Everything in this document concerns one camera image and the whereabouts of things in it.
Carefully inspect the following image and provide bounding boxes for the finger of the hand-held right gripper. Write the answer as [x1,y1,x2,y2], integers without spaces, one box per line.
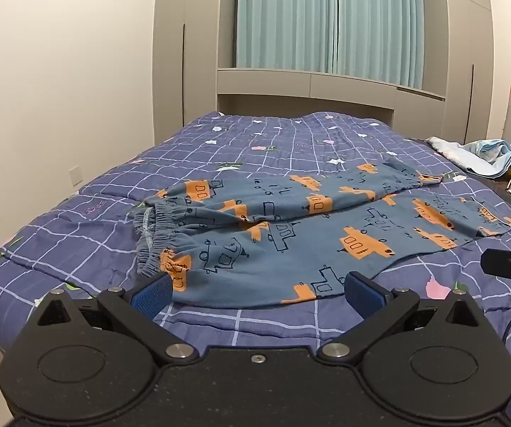
[481,248,511,277]

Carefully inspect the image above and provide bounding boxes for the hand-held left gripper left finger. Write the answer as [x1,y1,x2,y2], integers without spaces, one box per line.
[24,273,195,368]

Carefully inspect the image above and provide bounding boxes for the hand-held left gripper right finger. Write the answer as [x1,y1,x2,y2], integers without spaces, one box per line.
[319,271,493,368]

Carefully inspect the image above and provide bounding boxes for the blue pants with orange print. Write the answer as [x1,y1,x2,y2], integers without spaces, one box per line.
[132,160,511,310]

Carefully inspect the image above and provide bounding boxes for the light blue white blanket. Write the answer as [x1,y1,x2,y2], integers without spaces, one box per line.
[425,136,511,181]

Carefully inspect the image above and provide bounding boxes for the purple checked quilt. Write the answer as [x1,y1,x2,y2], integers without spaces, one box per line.
[0,111,511,392]

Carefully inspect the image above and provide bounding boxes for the beige built-in wardrobe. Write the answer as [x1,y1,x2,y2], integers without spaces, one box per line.
[152,0,494,149]

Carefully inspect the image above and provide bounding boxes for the light teal curtain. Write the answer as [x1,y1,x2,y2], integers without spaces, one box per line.
[336,0,426,90]
[236,0,340,74]

